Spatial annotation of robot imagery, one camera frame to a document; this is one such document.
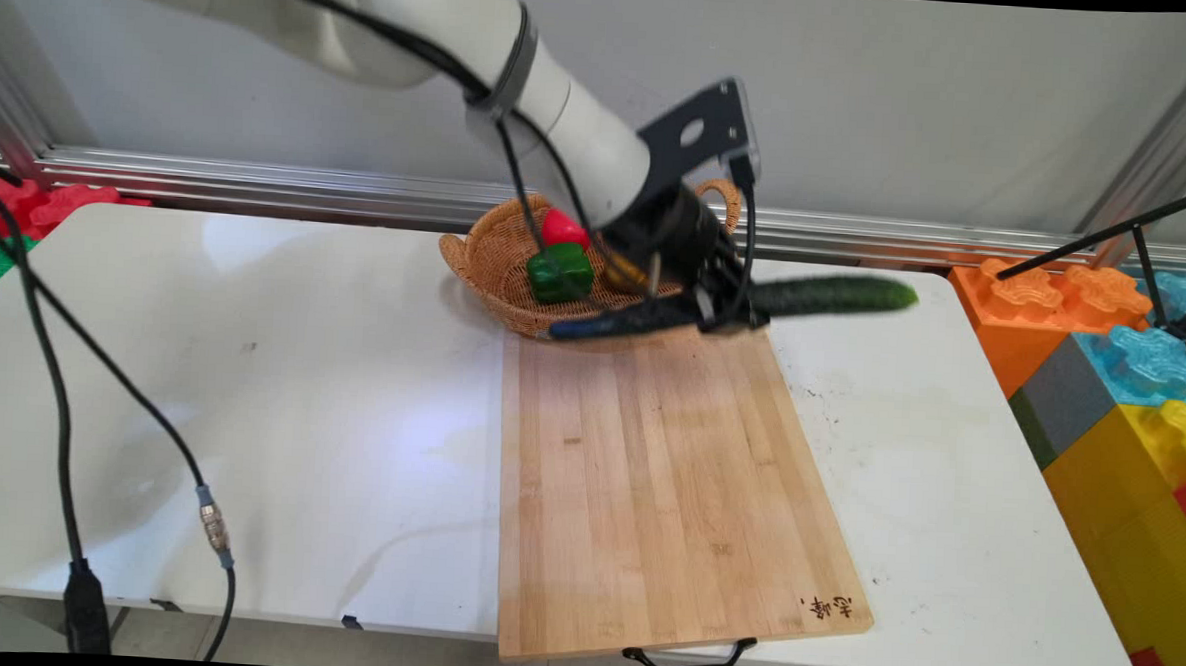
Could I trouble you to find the brown yellow toy pepper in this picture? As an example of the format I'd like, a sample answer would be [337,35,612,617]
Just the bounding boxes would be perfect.
[603,253,654,297]

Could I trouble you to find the blue giant building block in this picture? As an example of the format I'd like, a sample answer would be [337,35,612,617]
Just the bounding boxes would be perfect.
[1070,269,1186,408]

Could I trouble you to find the horizontal aluminium rail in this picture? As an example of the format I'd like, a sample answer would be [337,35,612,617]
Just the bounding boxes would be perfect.
[0,142,1186,277]

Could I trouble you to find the yellow giant building block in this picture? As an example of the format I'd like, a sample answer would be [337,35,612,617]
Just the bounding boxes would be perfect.
[1034,395,1186,666]

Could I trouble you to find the short black camera cable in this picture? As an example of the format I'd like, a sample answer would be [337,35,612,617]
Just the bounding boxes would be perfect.
[722,154,762,316]

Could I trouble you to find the slanted aluminium frame post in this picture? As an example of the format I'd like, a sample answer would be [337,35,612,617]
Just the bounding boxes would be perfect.
[1071,44,1186,270]

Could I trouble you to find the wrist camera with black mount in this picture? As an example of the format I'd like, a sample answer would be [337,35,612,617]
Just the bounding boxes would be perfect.
[634,73,762,196]

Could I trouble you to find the black cable with thick plug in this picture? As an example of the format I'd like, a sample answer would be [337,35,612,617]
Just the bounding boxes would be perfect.
[0,187,132,656]

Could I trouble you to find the dark green cucumber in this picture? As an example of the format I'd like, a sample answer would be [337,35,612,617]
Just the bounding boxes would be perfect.
[550,261,922,356]

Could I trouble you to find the black cable with metal connector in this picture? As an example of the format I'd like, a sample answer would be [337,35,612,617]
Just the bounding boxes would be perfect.
[0,162,256,662]

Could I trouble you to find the grey giant building block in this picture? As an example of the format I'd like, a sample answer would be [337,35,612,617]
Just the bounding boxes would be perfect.
[1005,333,1119,474]

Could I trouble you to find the black tripod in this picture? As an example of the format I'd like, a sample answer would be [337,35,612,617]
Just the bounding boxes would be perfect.
[993,181,1186,345]

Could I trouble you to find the wooden cutting board with handle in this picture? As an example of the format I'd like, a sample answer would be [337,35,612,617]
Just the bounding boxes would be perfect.
[488,314,889,666]

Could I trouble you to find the green toy bell pepper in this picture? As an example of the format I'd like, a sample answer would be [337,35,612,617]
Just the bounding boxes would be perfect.
[525,240,598,307]

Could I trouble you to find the red toy pepper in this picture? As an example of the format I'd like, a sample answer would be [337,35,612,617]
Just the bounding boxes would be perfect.
[541,208,592,252]

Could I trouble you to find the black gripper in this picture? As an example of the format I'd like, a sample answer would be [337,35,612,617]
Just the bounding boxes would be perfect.
[593,178,776,339]

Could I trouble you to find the woven wicker basket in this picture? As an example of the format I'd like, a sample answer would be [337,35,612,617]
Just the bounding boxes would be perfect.
[436,166,744,348]

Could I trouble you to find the orange giant building block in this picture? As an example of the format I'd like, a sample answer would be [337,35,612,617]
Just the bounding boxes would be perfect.
[944,257,1157,403]

